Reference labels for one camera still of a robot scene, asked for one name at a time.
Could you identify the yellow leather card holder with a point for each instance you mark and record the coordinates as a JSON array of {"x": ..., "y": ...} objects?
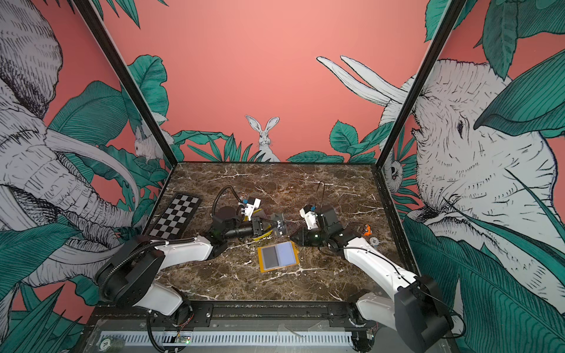
[{"x": 287, "y": 255}]

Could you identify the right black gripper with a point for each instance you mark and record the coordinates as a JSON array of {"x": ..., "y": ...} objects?
[{"x": 304, "y": 240}]

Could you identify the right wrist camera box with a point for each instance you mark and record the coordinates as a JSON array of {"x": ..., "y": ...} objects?
[{"x": 308, "y": 213}]

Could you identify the black frame post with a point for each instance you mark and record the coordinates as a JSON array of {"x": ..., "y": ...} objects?
[
  {"x": 94, "y": 23},
  {"x": 445, "y": 27}
]

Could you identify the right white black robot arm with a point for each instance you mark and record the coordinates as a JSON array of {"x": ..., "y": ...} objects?
[{"x": 414, "y": 306}]

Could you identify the white slotted cable duct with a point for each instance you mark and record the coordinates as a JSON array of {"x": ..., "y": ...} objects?
[{"x": 250, "y": 338}]

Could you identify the left black frame post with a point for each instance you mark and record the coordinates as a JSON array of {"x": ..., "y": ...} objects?
[{"x": 94, "y": 23}]

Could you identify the black white checkerboard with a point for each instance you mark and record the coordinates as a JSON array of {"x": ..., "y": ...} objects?
[{"x": 176, "y": 217}]

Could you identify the yellow plastic card tray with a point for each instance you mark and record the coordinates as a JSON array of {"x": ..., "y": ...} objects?
[{"x": 256, "y": 227}]

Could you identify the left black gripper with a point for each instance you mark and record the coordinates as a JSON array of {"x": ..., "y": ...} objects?
[{"x": 256, "y": 225}]

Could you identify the orange small clip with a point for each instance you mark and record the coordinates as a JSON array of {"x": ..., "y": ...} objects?
[{"x": 367, "y": 231}]

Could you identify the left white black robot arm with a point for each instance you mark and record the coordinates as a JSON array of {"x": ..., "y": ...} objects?
[{"x": 128, "y": 279}]

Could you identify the right black frame post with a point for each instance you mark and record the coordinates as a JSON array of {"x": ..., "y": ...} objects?
[{"x": 445, "y": 27}]

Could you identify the black front rail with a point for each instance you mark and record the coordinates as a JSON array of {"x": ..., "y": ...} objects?
[{"x": 337, "y": 314}]

